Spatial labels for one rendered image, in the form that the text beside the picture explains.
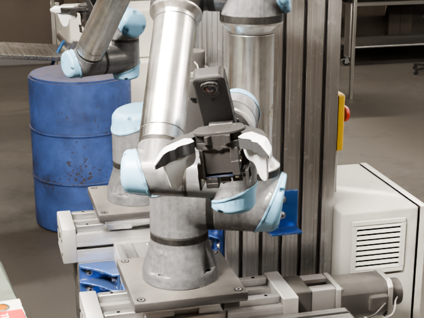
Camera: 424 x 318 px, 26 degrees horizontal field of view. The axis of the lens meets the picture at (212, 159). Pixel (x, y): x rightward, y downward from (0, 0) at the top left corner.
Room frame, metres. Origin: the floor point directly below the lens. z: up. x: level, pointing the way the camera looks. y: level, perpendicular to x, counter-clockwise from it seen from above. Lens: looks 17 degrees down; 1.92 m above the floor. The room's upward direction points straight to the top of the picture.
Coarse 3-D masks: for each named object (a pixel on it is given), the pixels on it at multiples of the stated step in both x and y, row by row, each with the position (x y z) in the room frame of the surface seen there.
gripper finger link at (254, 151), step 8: (240, 136) 1.19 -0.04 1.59; (248, 136) 1.19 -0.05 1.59; (256, 136) 1.18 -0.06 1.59; (264, 136) 1.17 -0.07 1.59; (240, 144) 1.19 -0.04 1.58; (248, 144) 1.18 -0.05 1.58; (256, 144) 1.15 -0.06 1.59; (264, 144) 1.14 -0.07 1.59; (248, 152) 1.20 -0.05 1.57; (256, 152) 1.15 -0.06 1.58; (264, 152) 1.13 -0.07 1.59; (256, 160) 1.18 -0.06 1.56; (264, 160) 1.16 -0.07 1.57; (264, 168) 1.16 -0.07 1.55; (264, 176) 1.16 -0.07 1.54
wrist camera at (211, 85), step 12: (204, 72) 1.24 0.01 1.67; (216, 72) 1.23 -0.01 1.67; (192, 84) 1.24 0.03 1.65; (204, 84) 1.23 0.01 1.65; (216, 84) 1.23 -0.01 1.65; (204, 96) 1.24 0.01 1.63; (216, 96) 1.24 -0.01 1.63; (228, 96) 1.25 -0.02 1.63; (204, 108) 1.26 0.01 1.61; (216, 108) 1.25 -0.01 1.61; (228, 108) 1.25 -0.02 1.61; (204, 120) 1.27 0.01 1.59; (216, 120) 1.27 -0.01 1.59; (228, 120) 1.26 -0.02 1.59
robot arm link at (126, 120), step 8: (128, 104) 2.22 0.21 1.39; (136, 104) 2.21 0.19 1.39; (120, 112) 2.16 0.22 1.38; (128, 112) 2.15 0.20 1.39; (136, 112) 2.15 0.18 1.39; (112, 120) 2.16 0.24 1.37; (120, 120) 2.13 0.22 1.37; (128, 120) 2.13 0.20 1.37; (136, 120) 2.12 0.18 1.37; (112, 128) 2.16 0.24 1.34; (120, 128) 2.13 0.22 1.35; (128, 128) 2.12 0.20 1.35; (136, 128) 2.12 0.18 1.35; (112, 136) 2.16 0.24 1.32; (120, 136) 2.13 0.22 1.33; (128, 136) 2.12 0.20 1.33; (136, 136) 2.12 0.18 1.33; (112, 144) 2.16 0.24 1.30; (120, 144) 2.13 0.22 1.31; (128, 144) 2.12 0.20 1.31; (136, 144) 2.12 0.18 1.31; (112, 152) 2.17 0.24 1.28; (120, 152) 2.13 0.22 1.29; (120, 160) 2.13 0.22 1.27
